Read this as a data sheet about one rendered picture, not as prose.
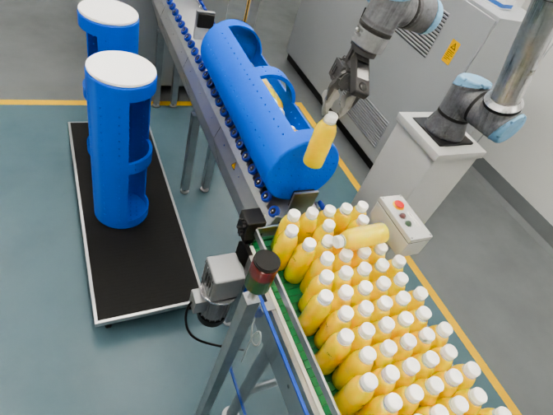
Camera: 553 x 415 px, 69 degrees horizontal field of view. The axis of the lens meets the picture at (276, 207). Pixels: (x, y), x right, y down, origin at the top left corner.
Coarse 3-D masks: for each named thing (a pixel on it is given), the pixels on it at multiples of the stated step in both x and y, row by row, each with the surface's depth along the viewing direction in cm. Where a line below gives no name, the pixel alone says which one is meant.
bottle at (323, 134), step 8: (320, 120) 119; (320, 128) 117; (328, 128) 117; (336, 128) 118; (312, 136) 121; (320, 136) 118; (328, 136) 118; (312, 144) 121; (320, 144) 120; (328, 144) 120; (312, 152) 123; (320, 152) 122; (304, 160) 126; (312, 160) 124; (320, 160) 124; (312, 168) 126
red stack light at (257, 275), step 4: (252, 260) 91; (252, 264) 91; (252, 268) 91; (256, 268) 89; (252, 272) 91; (256, 272) 90; (260, 272) 89; (276, 272) 91; (252, 276) 92; (256, 276) 90; (260, 276) 90; (264, 276) 90; (268, 276) 90; (272, 276) 91; (256, 280) 91; (260, 280) 91; (264, 280) 91; (268, 280) 91; (272, 280) 93
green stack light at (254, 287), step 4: (248, 272) 94; (248, 276) 94; (244, 280) 97; (248, 280) 94; (252, 280) 92; (244, 284) 96; (248, 284) 94; (252, 284) 93; (256, 284) 92; (260, 284) 92; (264, 284) 92; (268, 284) 93; (248, 288) 95; (252, 288) 94; (256, 288) 93; (260, 288) 93; (264, 288) 94; (268, 288) 95; (252, 292) 95; (256, 292) 94; (260, 292) 94; (264, 292) 95
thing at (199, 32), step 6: (198, 12) 216; (204, 12) 217; (210, 12) 218; (198, 18) 216; (204, 18) 217; (210, 18) 219; (198, 24) 219; (204, 24) 220; (210, 24) 221; (198, 30) 223; (204, 30) 224; (198, 36) 225
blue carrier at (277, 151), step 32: (224, 32) 176; (224, 64) 167; (256, 64) 198; (224, 96) 166; (256, 96) 149; (288, 96) 172; (256, 128) 144; (288, 128) 136; (256, 160) 144; (288, 160) 135; (288, 192) 148
